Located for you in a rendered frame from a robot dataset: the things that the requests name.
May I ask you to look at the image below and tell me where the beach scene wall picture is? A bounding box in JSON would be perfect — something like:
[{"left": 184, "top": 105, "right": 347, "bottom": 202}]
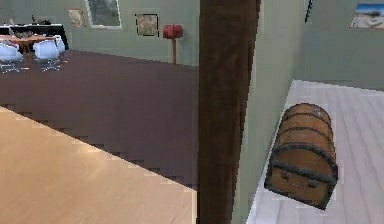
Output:
[{"left": 349, "top": 3, "right": 384, "bottom": 30}]

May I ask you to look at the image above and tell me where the brown wooden treasure chest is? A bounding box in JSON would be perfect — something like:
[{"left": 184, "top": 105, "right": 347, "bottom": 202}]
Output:
[{"left": 263, "top": 102, "right": 340, "bottom": 211}]

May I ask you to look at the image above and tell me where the black framed beige picture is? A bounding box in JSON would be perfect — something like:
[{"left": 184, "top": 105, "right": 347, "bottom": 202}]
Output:
[{"left": 134, "top": 13, "right": 160, "bottom": 37}]

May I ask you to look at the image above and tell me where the small beige wall picture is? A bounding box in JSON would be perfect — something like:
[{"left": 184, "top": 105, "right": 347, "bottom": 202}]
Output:
[{"left": 67, "top": 8, "right": 86, "bottom": 28}]

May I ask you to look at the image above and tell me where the white framed window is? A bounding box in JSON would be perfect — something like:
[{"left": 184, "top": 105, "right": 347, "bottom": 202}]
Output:
[{"left": 84, "top": 0, "right": 123, "bottom": 30}]

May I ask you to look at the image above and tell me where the dark brown wooden door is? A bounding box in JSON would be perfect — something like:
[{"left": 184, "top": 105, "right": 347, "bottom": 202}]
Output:
[{"left": 197, "top": 0, "right": 262, "bottom": 224}]

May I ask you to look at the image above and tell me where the round brown dining table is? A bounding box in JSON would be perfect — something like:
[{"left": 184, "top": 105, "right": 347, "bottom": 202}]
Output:
[{"left": 0, "top": 33, "right": 57, "bottom": 71}]

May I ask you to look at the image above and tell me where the black sideboard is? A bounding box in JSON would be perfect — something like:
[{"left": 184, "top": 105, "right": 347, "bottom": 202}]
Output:
[{"left": 0, "top": 23, "right": 70, "bottom": 51}]

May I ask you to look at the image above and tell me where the white dining chair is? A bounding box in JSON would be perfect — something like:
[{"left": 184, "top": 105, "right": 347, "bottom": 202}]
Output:
[
  {"left": 32, "top": 39, "right": 62, "bottom": 72},
  {"left": 54, "top": 34, "right": 70, "bottom": 64},
  {"left": 0, "top": 41, "right": 24, "bottom": 74}
]

